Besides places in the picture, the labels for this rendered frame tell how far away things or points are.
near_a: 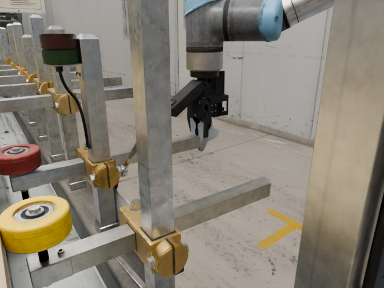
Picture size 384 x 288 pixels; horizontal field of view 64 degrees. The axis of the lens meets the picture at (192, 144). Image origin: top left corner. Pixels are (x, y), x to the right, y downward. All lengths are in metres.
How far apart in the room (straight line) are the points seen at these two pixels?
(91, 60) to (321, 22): 2.90
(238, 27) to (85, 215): 0.56
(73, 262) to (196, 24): 0.54
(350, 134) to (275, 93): 3.45
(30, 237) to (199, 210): 0.26
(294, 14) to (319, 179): 0.69
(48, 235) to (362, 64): 0.36
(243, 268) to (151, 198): 1.31
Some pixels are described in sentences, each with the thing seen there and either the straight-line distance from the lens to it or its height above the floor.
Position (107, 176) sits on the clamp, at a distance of 0.64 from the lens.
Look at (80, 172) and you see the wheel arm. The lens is 0.69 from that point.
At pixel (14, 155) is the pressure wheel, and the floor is 0.91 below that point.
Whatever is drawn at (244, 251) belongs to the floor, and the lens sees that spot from 1.80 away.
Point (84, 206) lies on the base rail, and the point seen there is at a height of 0.70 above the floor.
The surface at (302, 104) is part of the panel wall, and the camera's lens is 3.46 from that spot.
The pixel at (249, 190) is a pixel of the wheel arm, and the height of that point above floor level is 0.83.
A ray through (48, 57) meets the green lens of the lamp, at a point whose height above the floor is 1.08.
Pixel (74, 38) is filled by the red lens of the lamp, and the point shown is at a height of 1.11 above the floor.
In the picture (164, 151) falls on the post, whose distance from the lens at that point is 0.40.
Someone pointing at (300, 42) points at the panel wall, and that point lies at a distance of 3.44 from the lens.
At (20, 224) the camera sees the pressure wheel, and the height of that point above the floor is 0.91.
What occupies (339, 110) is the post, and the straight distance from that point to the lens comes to 0.18.
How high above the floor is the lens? 1.11
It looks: 20 degrees down
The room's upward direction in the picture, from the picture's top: straight up
